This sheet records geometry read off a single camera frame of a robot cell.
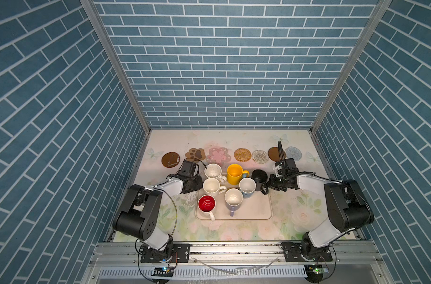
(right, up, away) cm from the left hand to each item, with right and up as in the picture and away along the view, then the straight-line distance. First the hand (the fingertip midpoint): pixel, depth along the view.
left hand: (204, 184), depth 94 cm
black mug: (+29, +5, -4) cm, 30 cm away
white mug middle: (+4, 0, -4) cm, 6 cm away
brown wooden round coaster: (+41, +16, +14) cm, 46 cm away
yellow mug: (+16, +5, +2) cm, 17 cm away
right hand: (+34, 0, +1) cm, 34 cm away
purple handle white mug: (+15, -6, -5) cm, 17 cm away
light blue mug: (+22, 0, -5) cm, 23 cm away
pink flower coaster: (+7, +15, +13) cm, 21 cm away
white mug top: (+5, +7, +2) cm, 9 cm away
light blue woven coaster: (+54, +16, +15) cm, 59 cm away
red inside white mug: (+2, -8, -9) cm, 12 cm away
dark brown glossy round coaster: (-22, +12, +11) cm, 27 cm away
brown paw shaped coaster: (-8, +16, +14) cm, 22 cm away
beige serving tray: (+28, -10, -5) cm, 30 cm away
